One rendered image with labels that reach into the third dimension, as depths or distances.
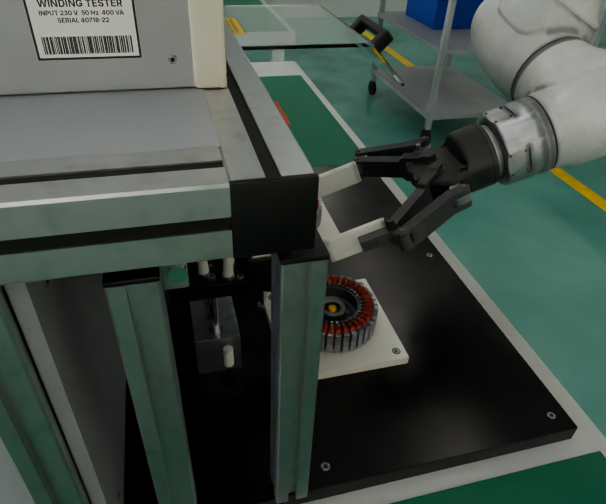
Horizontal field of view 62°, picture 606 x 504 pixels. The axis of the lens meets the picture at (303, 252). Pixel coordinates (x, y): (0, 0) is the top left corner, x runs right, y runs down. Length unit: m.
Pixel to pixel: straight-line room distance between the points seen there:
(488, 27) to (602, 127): 0.22
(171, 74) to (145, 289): 0.15
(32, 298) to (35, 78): 0.15
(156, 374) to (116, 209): 0.14
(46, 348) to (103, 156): 0.11
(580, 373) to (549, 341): 0.14
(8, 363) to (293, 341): 0.17
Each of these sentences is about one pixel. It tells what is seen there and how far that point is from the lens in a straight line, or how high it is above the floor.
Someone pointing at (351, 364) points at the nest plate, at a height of 0.78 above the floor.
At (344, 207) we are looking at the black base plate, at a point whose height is 0.77.
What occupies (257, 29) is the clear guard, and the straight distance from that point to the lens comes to 0.76.
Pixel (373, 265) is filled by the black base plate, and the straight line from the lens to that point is 0.77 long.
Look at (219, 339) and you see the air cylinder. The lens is 0.57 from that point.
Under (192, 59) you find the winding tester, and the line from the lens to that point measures 0.37.
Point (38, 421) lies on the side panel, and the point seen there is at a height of 0.97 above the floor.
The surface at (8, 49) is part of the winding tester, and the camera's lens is 0.38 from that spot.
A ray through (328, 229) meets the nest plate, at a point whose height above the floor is 0.78.
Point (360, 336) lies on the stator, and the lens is 0.60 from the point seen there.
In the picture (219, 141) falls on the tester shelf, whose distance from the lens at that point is 0.29.
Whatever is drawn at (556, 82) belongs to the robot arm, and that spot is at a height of 1.07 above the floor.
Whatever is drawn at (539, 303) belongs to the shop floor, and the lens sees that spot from 2.08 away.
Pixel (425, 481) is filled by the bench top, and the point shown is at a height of 0.75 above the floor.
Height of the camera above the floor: 1.24
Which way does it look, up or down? 36 degrees down
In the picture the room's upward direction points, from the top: 3 degrees clockwise
